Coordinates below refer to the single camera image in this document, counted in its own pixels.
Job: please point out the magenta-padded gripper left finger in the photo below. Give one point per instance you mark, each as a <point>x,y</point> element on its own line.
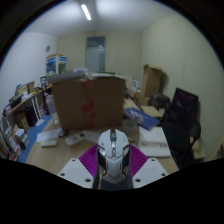
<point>75,173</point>

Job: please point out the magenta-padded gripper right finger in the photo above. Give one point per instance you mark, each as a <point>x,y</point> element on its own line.
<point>150,171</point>

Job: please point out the white gaming computer mouse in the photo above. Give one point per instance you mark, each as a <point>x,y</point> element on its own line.
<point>113,153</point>

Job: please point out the white open book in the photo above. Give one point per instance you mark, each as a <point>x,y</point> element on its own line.
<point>153,141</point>

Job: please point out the white remote with display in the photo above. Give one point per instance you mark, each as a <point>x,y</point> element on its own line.
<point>75,139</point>

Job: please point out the white paper sheet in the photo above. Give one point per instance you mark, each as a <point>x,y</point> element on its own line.
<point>48,134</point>
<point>91,136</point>

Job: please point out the black office chair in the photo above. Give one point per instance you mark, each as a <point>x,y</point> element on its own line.
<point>181,143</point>

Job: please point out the blue book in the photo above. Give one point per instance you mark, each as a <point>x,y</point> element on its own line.
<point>141,117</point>

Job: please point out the clear plastic jar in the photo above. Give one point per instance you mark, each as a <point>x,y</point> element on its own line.
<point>50,108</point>

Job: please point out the large brown cardboard box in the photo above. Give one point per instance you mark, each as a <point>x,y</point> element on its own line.
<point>88,103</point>

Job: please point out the black computer monitor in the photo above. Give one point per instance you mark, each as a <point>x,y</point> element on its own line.
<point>183,106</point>

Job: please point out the tall cardboard box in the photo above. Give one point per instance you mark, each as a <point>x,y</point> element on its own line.
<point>151,80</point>

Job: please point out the blue and white display cabinet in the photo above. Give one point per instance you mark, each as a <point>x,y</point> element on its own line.
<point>56,64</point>

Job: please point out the grey door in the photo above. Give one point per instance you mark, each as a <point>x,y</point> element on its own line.
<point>95,55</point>

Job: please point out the ceiling tube light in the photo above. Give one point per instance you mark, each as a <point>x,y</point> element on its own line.
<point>86,12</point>

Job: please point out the cluttered wooden wall desk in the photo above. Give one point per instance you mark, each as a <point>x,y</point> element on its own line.
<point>25,103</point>

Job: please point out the round wall clock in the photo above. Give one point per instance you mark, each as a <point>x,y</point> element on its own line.
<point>47,48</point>

